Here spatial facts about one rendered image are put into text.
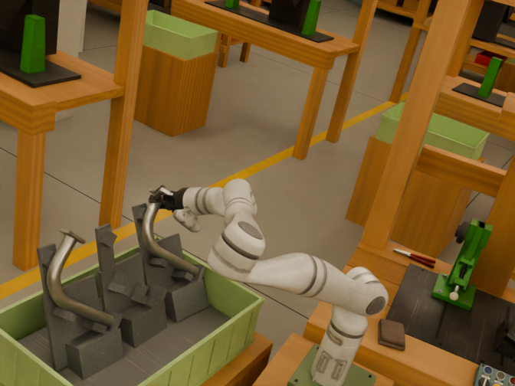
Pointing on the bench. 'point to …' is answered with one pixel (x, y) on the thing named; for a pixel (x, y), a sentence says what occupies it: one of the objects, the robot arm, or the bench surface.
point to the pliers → (416, 257)
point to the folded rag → (391, 334)
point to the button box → (491, 377)
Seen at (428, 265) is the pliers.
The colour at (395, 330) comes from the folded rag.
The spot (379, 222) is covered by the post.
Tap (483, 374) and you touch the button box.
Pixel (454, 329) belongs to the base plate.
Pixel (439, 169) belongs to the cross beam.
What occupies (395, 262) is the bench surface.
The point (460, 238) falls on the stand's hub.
